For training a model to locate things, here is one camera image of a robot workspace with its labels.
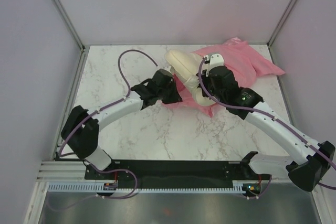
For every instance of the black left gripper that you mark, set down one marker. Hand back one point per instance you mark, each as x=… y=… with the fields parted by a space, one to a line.
x=175 y=97

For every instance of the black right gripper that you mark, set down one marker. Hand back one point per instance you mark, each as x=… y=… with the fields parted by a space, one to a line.
x=205 y=79

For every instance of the cream pillow with bear print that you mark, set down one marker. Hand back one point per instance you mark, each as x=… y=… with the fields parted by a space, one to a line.
x=185 y=67

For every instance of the pink satin pillowcase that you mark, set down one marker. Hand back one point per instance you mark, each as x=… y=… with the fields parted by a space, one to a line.
x=245 y=62

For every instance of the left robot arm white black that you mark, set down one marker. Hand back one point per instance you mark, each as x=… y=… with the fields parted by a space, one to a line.
x=82 y=127

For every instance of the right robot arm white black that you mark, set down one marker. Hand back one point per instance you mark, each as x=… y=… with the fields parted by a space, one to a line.
x=307 y=161

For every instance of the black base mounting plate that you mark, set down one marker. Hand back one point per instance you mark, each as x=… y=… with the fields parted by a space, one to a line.
x=187 y=174

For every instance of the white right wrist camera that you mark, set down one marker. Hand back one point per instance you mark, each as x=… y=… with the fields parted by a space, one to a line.
x=214 y=60

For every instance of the right aluminium frame post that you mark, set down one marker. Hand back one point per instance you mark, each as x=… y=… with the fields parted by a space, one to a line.
x=284 y=17

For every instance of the aluminium frame post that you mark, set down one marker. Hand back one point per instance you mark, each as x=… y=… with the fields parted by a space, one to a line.
x=69 y=24
x=284 y=17

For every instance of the aluminium front rail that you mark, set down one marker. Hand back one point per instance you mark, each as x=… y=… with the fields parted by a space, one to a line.
x=61 y=171

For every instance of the white slotted cable duct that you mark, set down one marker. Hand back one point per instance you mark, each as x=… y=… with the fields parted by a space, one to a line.
x=100 y=187

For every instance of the left aluminium frame post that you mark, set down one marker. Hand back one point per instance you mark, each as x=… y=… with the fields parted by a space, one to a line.
x=69 y=24

